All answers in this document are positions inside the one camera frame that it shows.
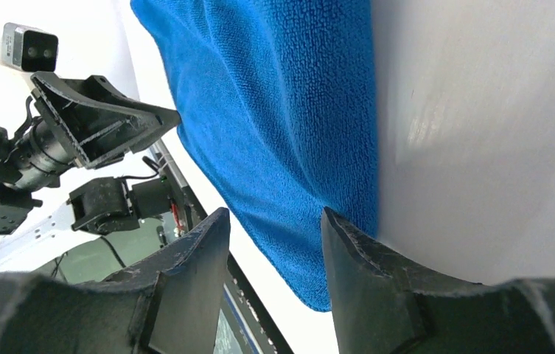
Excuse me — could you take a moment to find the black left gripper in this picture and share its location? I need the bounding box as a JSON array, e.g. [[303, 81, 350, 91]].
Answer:
[[10, 72, 181, 191]]

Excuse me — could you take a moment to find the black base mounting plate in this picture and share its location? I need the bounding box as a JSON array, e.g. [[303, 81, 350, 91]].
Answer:
[[150, 140, 292, 353]]

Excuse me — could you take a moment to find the blue microfiber towel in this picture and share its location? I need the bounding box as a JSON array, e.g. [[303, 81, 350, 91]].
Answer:
[[130, 1, 378, 312]]

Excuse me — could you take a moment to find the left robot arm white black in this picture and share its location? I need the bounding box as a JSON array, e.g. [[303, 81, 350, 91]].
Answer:
[[0, 72, 181, 235]]

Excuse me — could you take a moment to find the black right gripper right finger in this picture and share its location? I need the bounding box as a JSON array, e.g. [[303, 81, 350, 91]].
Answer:
[[321, 208, 555, 353]]

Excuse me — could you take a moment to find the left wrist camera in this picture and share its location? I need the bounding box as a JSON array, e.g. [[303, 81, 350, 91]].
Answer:
[[0, 22, 59, 72]]

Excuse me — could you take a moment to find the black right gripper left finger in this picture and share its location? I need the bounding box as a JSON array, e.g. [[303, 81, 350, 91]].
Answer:
[[0, 208, 231, 353]]

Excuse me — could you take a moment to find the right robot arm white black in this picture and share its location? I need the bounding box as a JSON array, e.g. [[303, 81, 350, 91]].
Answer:
[[0, 208, 555, 353]]

